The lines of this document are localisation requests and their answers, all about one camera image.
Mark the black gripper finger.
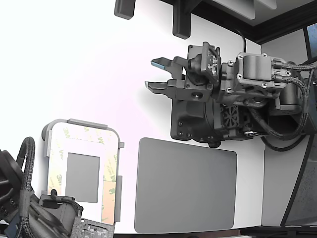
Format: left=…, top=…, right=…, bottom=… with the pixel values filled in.
left=145, top=78, right=186, bottom=100

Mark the dark grey auxiliary gripper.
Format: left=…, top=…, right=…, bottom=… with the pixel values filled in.
left=38, top=189, right=84, bottom=234

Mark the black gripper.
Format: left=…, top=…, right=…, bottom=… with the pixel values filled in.
left=151, top=52, right=281, bottom=108

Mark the tan 3M tape liner strip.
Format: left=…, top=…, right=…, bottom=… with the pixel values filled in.
left=49, top=123, right=117, bottom=145
left=101, top=180, right=116, bottom=223
left=48, top=142, right=63, bottom=196
left=102, top=142, right=117, bottom=183

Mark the black six-joint robot arm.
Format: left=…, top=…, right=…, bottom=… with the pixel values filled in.
left=205, top=56, right=317, bottom=152

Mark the dark grey clamp foot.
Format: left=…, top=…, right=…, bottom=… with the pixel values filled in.
left=113, top=0, right=136, bottom=20
left=172, top=0, right=192, bottom=40

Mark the grey plastic fixture tray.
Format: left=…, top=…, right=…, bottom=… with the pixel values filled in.
left=41, top=118, right=124, bottom=223

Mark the white plate with window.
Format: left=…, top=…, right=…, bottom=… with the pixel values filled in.
left=47, top=122, right=117, bottom=225

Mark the light grey panel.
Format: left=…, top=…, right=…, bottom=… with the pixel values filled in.
left=212, top=0, right=257, bottom=21

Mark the grey flat rectangular mat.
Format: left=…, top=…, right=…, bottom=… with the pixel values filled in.
left=133, top=137, right=238, bottom=234

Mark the black diagonal strut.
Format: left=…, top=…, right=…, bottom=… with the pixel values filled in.
left=281, top=135, right=317, bottom=227

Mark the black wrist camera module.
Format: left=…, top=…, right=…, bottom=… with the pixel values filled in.
left=187, top=41, right=221, bottom=84

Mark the camera circuit board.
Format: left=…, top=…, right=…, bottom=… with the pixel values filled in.
left=71, top=217, right=115, bottom=238

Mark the black braided cable loop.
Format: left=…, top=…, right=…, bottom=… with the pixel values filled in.
left=16, top=136, right=37, bottom=199

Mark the thin black cable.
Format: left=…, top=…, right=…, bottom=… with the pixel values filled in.
left=234, top=27, right=248, bottom=54

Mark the black frame rail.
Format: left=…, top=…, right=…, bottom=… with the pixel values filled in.
left=158, top=0, right=317, bottom=46

